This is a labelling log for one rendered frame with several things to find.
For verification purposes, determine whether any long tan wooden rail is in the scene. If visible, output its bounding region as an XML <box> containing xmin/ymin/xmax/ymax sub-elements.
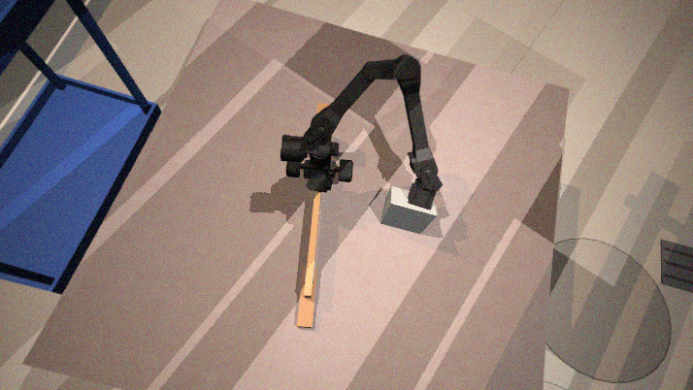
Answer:
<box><xmin>304</xmin><ymin>191</ymin><xmax>321</xmax><ymax>299</ymax></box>

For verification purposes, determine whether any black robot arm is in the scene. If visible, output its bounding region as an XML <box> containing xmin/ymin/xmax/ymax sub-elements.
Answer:
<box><xmin>280</xmin><ymin>55</ymin><xmax>442</xmax><ymax>211</ymax></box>

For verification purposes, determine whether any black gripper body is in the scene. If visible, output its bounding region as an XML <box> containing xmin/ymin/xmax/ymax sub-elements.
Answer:
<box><xmin>286</xmin><ymin>159</ymin><xmax>353</xmax><ymax>182</ymax></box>

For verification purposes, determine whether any brown wooden post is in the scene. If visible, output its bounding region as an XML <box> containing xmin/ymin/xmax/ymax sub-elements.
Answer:
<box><xmin>297</xmin><ymin>103</ymin><xmax>330</xmax><ymax>328</ymax></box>

